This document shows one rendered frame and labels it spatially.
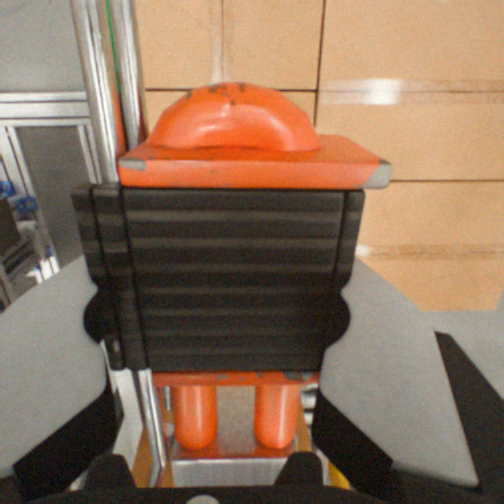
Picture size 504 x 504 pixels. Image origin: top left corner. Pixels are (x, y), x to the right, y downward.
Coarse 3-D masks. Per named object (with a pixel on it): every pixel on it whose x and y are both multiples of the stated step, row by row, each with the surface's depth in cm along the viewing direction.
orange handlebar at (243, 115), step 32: (192, 96) 10; (224, 96) 10; (256, 96) 10; (160, 128) 10; (192, 128) 10; (224, 128) 10; (256, 128) 10; (288, 128) 10; (192, 416) 16; (256, 416) 17; (288, 416) 16; (192, 448) 17
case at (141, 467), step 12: (300, 396) 91; (300, 408) 88; (144, 420) 85; (168, 420) 85; (300, 420) 85; (144, 432) 82; (300, 432) 82; (144, 444) 79; (300, 444) 79; (144, 456) 77; (132, 468) 75; (144, 468) 75; (168, 468) 75; (144, 480) 72; (168, 480) 72
